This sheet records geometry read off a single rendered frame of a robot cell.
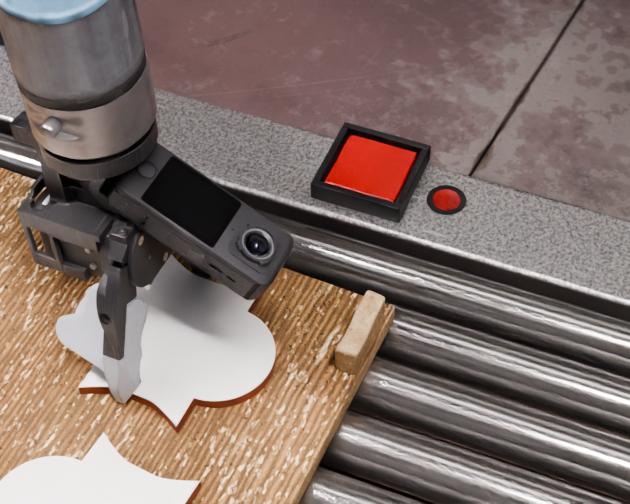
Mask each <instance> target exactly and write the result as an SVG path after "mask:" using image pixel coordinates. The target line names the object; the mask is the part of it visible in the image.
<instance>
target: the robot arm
mask: <svg viewBox="0 0 630 504"><path fill-rule="evenodd" d="M0 32H1V35H2V39H3V42H4V45H5V48H6V52H7V55H8V58H9V61H10V64H11V68H12V71H13V74H14V77H15V79H16V82H17V85H18V88H19V92H20V95H21V98H22V101H23V104H24V107H25V111H24V112H21V113H20V114H19V115H17V116H16V117H15V118H14V120H13V121H12V122H11V123H10V127H11V130H12V133H13V136H14V140H15V141H19V142H22V143H25V144H28V145H31V146H35V149H36V153H37V156H38V159H39V162H40V165H41V169H42V174H41V175H40V176H39V177H38V179H37V180H36V181H35V182H34V183H33V185H32V186H31V187H30V189H31V192H30V194H29V196H28V197H27V198H26V199H25V200H24V202H23V203H22V204H21V205H20V206H19V208H18V209H17V213H18V215H19V218H20V221H21V224H22V227H23V230H24V233H25V236H26V239H27V242H28V244H29V247H30V250H31V253H32V256H33V259H34V262H35V263H36V264H39V265H42V266H45V267H48V268H51V269H54V270H57V271H59V272H61V273H63V274H65V275H68V276H71V277H74V278H77V279H80V280H83V281H86V282H87V281H88V279H89V278H90V276H91V275H92V274H93V275H96V276H99V277H102V278H101V280H100V283H96V284H94V285H93V286H91V287H90V288H89V290H88V292H87V297H86V306H85V310H84V311H83V312H81V313H76V314H69V315H63V316H61V317H60V318H59V319H58V321H57V325H56V333H57V336H58V338H59V340H60V341H61V343H62V344H63V345H65V346H66V347H68V348H69V349H71V350H72V351H74V352H75V353H77V354H78V355H80V356H82V357H83V358H85V359H86V360H88V361H89V362H91V363H92V364H94V365H95V366H97V367H98V368H100V369H101V370H102V371H103V372H104V375H105V377H106V379H107V384H108V387H109V390H110V392H111V394H112V395H113V397H114V398H115V400H116V401H117V402H120V403H126V401H127V400H128V399H129V398H130V396H131V395H132V394H133V393H134V392H135V390H136V389H137V388H138V387H139V385H140V383H141V378H140V371H139V369H140V362H141V358H142V350H141V335H142V331H143V327H144V324H145V322H146V314H147V304H146V303H144V302H143V301H141V300H139V299H137V298H136V297H137V291H136V286H137V287H140V288H143V287H146V286H147V285H151V284H152V282H153V281H154V278H155V277H156V275H157V274H158V273H159V271H160V270H161V268H162V267H163V265H164V264H165V263H166V261H167V260H168V258H169V257H170V255H171V254H172V252H174V253H177V254H179V255H181V257H182V260H183V261H185V262H188V263H189V264H190V267H191V271H192V272H193V273H194V274H196V275H197V276H199V277H202V278H205V279H209V278H210V277H211V276H212V277H213V278H215V279H216V280H218V281H219V282H220V283H222V284H223V285H225V286H226V287H228V288H229V289H231V290H232V291H234V292H235V293H237V294H238V295H240V296H241V297H242V298H244V299H246V300H254V299H256V298H258V297H259V296H261V295H262V294H263V293H264V292H265V291H266V289H267V288H268V287H269V286H270V285H271V284H272V283H273V281H274V280H275V278H276V276H277V275H278V273H279V271H280V270H281V268H282V266H283V265H284V263H285V262H286V260H287V258H288V257H289V255H290V253H291V251H292V248H293V238H292V236H291V235H290V234H289V233H287V232H286V231H284V230H283V229H282V228H280V227H279V226H277V225H276V224H274V223H273V222H271V221H270V220H269V219H267V218H266V217H264V216H263V215H261V214H260V213H258V212H257V211H256V210H254V209H253V208H251V207H250V206H248V205H247V204H245V203H244V202H243V201H241V200H240V199H238V198H237V197H235V196H234V195H232V194H231V193H229V192H228V191H227V190H225V189H224V188H222V187H221V186H219V185H218V184H216V183H215V182H214V181H212V180H211V179H209V178H208V177H206V176H205V175H203V174H202V173H201V172H199V171H198V170H196V169H195V168H193V167H192V166H190V165H189V164H188V163H186V162H185V161H183V160H182V159H180V158H179V157H177V156H176V155H175V154H173V153H172V152H170V151H169V150H167V149H166V148H164V147H163V146H162V145H160V144H159V143H157V138H158V127H157V122H156V113H157V102H156V96H155V91H154V86H153V81H152V76H151V71H150V66H149V61H148V56H147V54H146V51H145V47H144V41H143V36H142V31H141V26H140V21H139V16H138V12H137V7H136V1H135V0H0ZM45 186H46V187H47V188H48V189H45V190H44V191H43V192H42V193H41V195H40V196H39V197H38V198H37V199H36V201H34V199H35V198H36V197H37V196H38V194H39V193H40V192H41V191H42V189H43V188H44V187H45ZM31 228H32V229H35V230H38V231H39V232H40V235H41V238H42V241H43V244H44V247H45V250H46V253H44V252H41V251H38V249H37V246H36V243H35V240H34V237H33V234H32V231H31Z"/></svg>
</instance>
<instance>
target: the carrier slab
mask: <svg viewBox="0 0 630 504"><path fill-rule="evenodd" d="M35 181H36V180H34V179H31V178H29V177H26V176H23V175H20V174H17V173H14V172H12V171H9V170H6V169H3V168H0V481H1V480H2V479H3V478H4V477H5V476H6V475H7V474H8V473H10V472H11V471H12V470H14V469H15V468H17V467H18V466H20V465H22V464H24V463H26V462H29V461H31V460H34V459H37V458H42V457H48V456H65V457H71V458H74V459H77V460H80V461H82V460H83V459H84V457H85V456H86V455H87V453H88V452H89V451H90V449H91V448H92V447H93V446H94V444H95V443H96V442H97V440H98V439H99V438H100V436H101V435H102V434H103V433H105V435H106V436H107V438H108V440H109V441H110V443H111V444H112V445H113V447H114V448H115V449H116V451H117V452H118V453H119V454H120V455H121V456H122V457H123V458H124V459H125V460H126V461H128V462H129V463H131V464H133V465H135V466H137V467H139V468H141V469H143V470H145V471H147V472H149V473H151V474H153V475H155V476H157V477H160V478H165V479H171V480H182V481H200V482H201V489H200V491H199V492H198V493H197V495H196V496H195V498H194V499H193V501H192V502H191V504H298V503H299V501H300V499H301V497H302V495H303V494H304V492H305V490H306V488H307V486H308V484H309V482H310V480H311V478H312V476H313V474H314V472H315V471H316V469H317V467H318V465H319V463H320V461H321V459H322V457H323V455H324V453H325V451H326V449H327V447H328V446H329V444H330V442H331V440H332V438H333V436H334V434H335V432H336V430H337V428H338V426H339V424H340V422H341V421H342V419H343V417H344V415H345V413H346V411H347V409H348V407H349V405H350V403H351V401H352V399H353V397H354V396H355V394H356V392H357V390H358V388H359V386H360V384H361V382H362V380H363V378H364V376H365V374H366V373H367V371H368V369H369V367H370V365H371V363H372V361H373V359H374V357H375V355H376V353H377V351H378V349H379V348H380V346H381V344H382V342H383V340H384V338H385V336H386V334H387V332H388V330H389V328H390V326H391V324H392V323H393V321H394V313H395V308H394V307H393V306H391V305H388V304H385V303H384V315H385V318H384V320H383V323H382V325H381V327H380V329H379V332H378V334H377V336H376V338H375V340H374V342H373V343H372V345H371V346H370V348H369V349H368V351H367V353H366V356H365V358H364V360H363V362H362V364H361V366H360V368H359V370H358V372H357V373H356V374H355V375H350V374H347V373H345V372H342V371H340V370H338V369H337V368H336V366H335V348H336V346H337V345H338V343H339V342H340V340H341V339H342V338H343V336H344V334H345V333H346V331H347V329H348V327H349V325H350V323H351V321H352V318H353V316H354V314H355V312H356V310H357V308H358V306H359V304H360V302H361V300H362V299H363V297H364V296H363V295H360V294H357V293H354V292H351V291H348V290H346V289H343V288H340V287H337V286H334V285H331V284H329V283H326V282H323V281H320V280H317V279H314V278H312V277H309V276H306V275H303V274H300V273H297V272H295V271H292V270H289V269H286V268H283V267H282V268H281V270H280V271H279V273H278V275H277V276H276V278H275V280H274V281H273V283H272V284H271V285H270V286H269V287H268V288H267V289H266V291H265V292H264V293H263V295H262V297H261V298H260V300H259V302H258V303H257V305H256V306H255V308H254V310H253V311H252V313H251V314H253V315H254V316H256V317H257V318H259V319H260V320H261V321H262V322H263V323H264V324H265V325H266V326H267V328H268V329H269V331H270V332H271V334H272V336H273V339H274V343H275V350H276V364H275V369H274V372H273V375H272V377H271V379H270V380H269V382H268V383H267V385H266V386H265V387H264V388H263V389H262V390H261V391H260V392H259V393H258V394H256V395H255V396H254V397H252V398H251V399H249V400H247V401H245V402H243V403H240V404H238V405H234V406H230V407H224V408H206V407H201V406H197V405H195V406H194V408H193V409H192V411H191V412H190V414H189V416H188V417H187V419H186V421H185V422H184V424H183V426H182V427H181V429H180V430H179V432H178V434H177V433H176V431H175V430H174V429H173V428H172V426H171V425H170V424H169V423H168V422H167V421H166V420H165V419H164V418H163V417H162V416H161V415H160V414H159V413H158V412H157V411H155V410H154V409H153V408H151V407H149V406H146V405H144V404H141V403H139V402H136V401H134V400H131V399H128V400H127V401H126V403H120V402H117V401H116V400H115V398H114V397H113V395H112V394H80V391H79V386H80V384H81V383H82V382H83V380H84V379H85V377H86V376H87V374H88V373H89V371H90V370H91V369H92V367H93V366H94V364H92V363H91V362H89V361H88V360H86V359H85V358H83V357H82V356H80V355H78V354H77V353H75V352H74V351H72V350H71V349H69V348H68V347H66V346H65V345H63V344H62V343H61V341H60V340H59V338H58V336H57V333H56V325H57V321H58V319H59V318H60V317H61V316H63V315H69V314H75V312H76V309H77V307H78V305H79V304H80V302H81V301H82V299H83V298H84V297H85V296H86V295H87V292H88V290H89V288H90V287H91V286H93V285H94V284H96V283H100V280H101V278H102V277H99V276H96V275H93V274H92V275H91V276H90V278H89V279H88V281H87V282H86V281H83V280H80V279H77V278H74V277H71V276H68V275H65V274H63V273H61V272H59V271H57V270H54V269H51V268H48V267H45V266H42V265H39V264H36V263H35V262H34V259H33V256H32V253H31V250H30V247H29V244H28V242H27V239H26V236H25V233H24V230H23V227H22V224H21V221H20V218H19V215H18V213H17V209H18V208H19V206H20V205H21V204H22V203H23V202H24V200H25V199H26V198H27V197H28V196H29V194H30V192H31V189H30V187H31V186H32V185H33V183H34V182H35Z"/></svg>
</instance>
